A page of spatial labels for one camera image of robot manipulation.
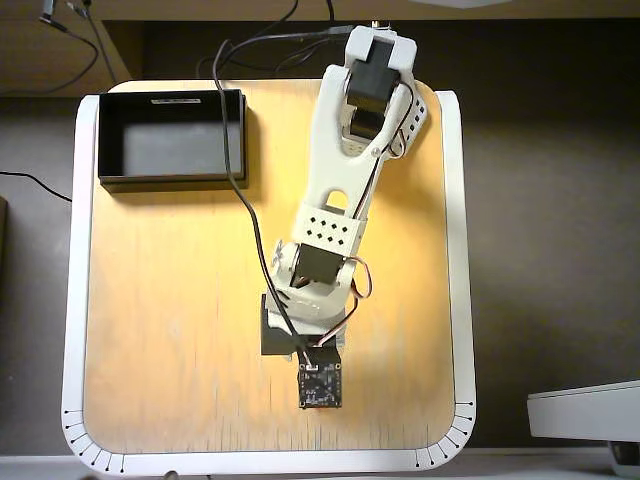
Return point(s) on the black open box bin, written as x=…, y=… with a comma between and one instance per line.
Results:
x=170, y=150

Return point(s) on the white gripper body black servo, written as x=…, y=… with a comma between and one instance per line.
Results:
x=274, y=336

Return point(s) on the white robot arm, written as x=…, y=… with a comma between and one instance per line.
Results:
x=330, y=150

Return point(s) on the wooden desk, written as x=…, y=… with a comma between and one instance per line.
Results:
x=30, y=55

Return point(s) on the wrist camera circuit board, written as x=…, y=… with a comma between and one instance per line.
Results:
x=320, y=385

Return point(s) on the white plastic device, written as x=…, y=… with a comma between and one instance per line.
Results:
x=585, y=410

